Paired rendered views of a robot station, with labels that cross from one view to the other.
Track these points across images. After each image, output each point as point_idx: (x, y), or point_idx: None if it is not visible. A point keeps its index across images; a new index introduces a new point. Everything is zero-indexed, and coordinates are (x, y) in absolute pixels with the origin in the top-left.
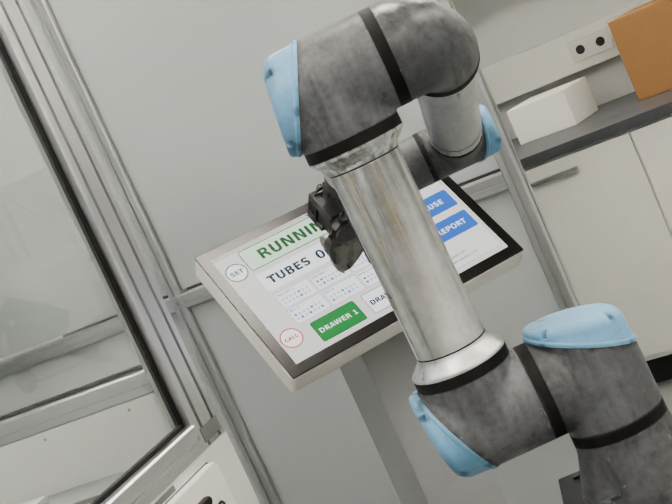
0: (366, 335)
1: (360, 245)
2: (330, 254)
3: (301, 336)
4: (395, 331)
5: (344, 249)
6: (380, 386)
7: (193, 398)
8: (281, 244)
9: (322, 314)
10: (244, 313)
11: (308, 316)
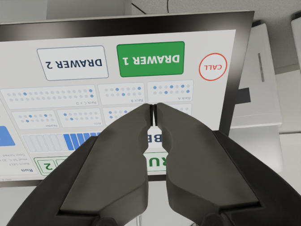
0: (131, 20)
1: (111, 155)
2: (284, 184)
3: (202, 63)
4: (88, 17)
5: (196, 173)
6: (120, 4)
7: None
8: (148, 161)
9: (162, 77)
10: (229, 117)
11: (177, 83)
